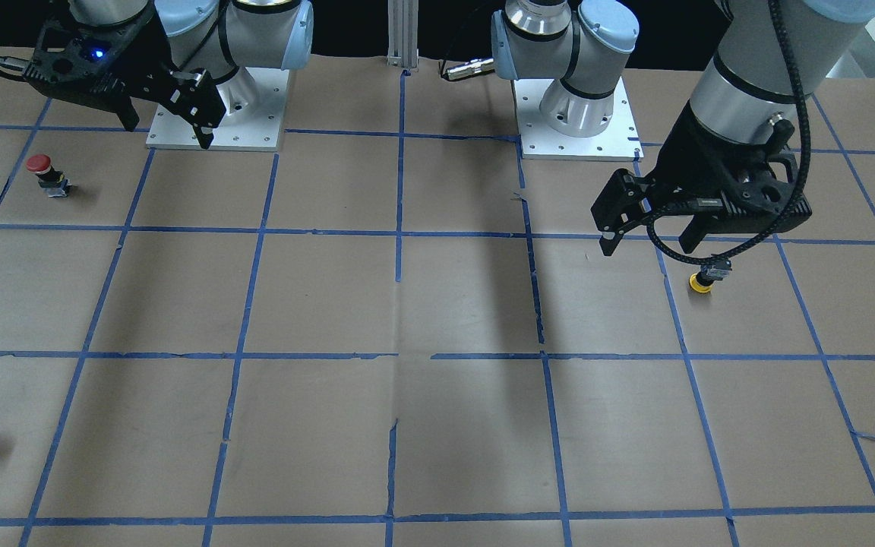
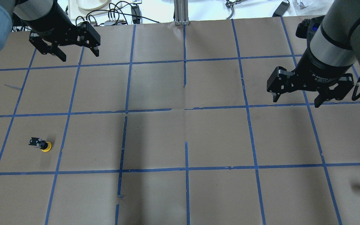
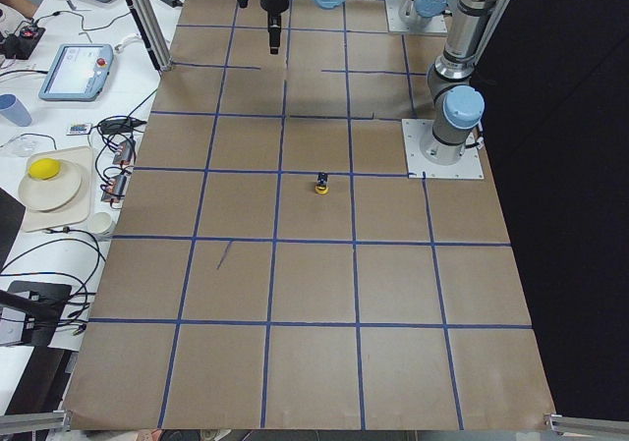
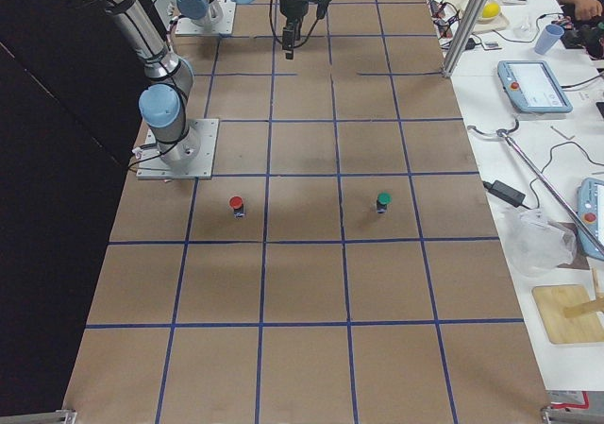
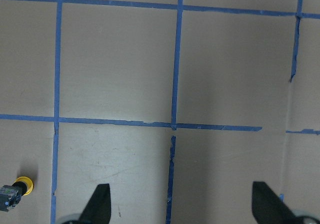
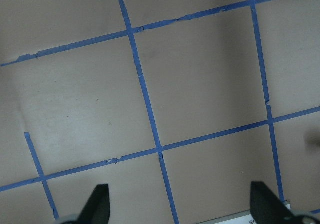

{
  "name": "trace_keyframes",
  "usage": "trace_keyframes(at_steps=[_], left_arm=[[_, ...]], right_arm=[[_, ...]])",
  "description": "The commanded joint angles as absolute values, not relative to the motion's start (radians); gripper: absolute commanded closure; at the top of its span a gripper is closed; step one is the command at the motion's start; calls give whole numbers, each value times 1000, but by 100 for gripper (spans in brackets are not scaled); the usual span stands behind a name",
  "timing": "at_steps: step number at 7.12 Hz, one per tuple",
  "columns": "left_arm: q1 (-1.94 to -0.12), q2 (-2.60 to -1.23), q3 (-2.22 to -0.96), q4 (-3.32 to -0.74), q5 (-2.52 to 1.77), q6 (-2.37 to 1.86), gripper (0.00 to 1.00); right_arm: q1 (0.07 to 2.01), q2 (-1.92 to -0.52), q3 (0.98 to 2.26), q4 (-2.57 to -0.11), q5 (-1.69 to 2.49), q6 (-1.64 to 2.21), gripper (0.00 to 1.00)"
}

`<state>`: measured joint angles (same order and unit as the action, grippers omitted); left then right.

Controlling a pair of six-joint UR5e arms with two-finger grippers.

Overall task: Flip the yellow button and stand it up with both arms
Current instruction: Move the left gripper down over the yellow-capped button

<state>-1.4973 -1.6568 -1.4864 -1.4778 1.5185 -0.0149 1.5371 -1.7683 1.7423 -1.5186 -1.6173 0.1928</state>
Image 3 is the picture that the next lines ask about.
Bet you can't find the yellow push button switch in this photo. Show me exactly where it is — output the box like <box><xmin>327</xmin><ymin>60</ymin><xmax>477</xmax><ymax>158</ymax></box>
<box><xmin>314</xmin><ymin>172</ymin><xmax>329</xmax><ymax>195</ymax></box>

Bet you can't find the black device with red button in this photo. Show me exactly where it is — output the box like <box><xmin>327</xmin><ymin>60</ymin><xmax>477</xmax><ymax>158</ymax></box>
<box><xmin>1</xmin><ymin>26</ymin><xmax>45</xmax><ymax>60</ymax></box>

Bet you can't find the upper small circuit board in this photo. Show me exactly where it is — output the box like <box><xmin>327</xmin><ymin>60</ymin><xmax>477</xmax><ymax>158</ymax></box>
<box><xmin>112</xmin><ymin>138</ymin><xmax>136</xmax><ymax>166</ymax></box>

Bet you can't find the small circuit board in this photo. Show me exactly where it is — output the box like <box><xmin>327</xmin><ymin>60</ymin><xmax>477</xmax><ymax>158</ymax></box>
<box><xmin>101</xmin><ymin>174</ymin><xmax>129</xmax><ymax>204</ymax></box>
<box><xmin>112</xmin><ymin>138</ymin><xmax>136</xmax><ymax>166</ymax></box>

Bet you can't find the near blue teach pendant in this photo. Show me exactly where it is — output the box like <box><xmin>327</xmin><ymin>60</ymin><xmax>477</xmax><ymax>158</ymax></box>
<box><xmin>38</xmin><ymin>44</ymin><xmax>114</xmax><ymax>102</ymax></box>

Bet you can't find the small remote control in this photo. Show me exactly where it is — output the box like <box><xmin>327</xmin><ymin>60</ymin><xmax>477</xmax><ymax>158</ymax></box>
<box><xmin>67</xmin><ymin>123</ymin><xmax>93</xmax><ymax>136</ymax></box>

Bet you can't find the lower small circuit board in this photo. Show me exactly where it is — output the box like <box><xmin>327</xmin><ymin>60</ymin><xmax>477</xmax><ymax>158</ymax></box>
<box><xmin>101</xmin><ymin>174</ymin><xmax>129</xmax><ymax>204</ymax></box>

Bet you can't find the brown paper table cover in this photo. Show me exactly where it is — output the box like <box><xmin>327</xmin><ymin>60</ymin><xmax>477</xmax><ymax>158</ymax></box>
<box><xmin>65</xmin><ymin>0</ymin><xmax>553</xmax><ymax>434</ymax></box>

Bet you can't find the white paper cup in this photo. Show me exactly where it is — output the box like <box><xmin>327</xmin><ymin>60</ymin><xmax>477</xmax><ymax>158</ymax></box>
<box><xmin>86</xmin><ymin>212</ymin><xmax>116</xmax><ymax>240</ymax></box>

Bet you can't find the beige rectangular tray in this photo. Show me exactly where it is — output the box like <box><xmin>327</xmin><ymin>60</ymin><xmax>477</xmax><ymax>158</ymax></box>
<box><xmin>18</xmin><ymin>146</ymin><xmax>94</xmax><ymax>232</ymax></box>

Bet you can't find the yellow lemon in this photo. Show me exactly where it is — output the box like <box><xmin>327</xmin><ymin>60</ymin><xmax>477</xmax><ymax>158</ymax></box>
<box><xmin>28</xmin><ymin>157</ymin><xmax>61</xmax><ymax>181</ymax></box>

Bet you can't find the light blue plastic cup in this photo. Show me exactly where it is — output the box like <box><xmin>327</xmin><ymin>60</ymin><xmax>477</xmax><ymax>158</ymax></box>
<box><xmin>0</xmin><ymin>93</ymin><xmax>32</xmax><ymax>127</ymax></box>

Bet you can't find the beige round plate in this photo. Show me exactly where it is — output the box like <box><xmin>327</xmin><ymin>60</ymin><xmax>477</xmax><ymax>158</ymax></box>
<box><xmin>18</xmin><ymin>161</ymin><xmax>82</xmax><ymax>211</ymax></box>

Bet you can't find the black tripod base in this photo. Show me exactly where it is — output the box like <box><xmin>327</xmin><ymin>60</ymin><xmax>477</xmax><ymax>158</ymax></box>
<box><xmin>1</xmin><ymin>281</ymin><xmax>72</xmax><ymax>347</ymax></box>

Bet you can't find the aluminium frame post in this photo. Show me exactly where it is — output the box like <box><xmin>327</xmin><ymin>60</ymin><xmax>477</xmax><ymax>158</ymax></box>
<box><xmin>125</xmin><ymin>0</ymin><xmax>172</xmax><ymax>72</ymax></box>

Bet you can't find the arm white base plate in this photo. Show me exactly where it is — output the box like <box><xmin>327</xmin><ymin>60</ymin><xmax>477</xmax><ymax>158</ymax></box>
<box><xmin>402</xmin><ymin>119</ymin><xmax>485</xmax><ymax>180</ymax></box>
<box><xmin>385</xmin><ymin>0</ymin><xmax>448</xmax><ymax>36</ymax></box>

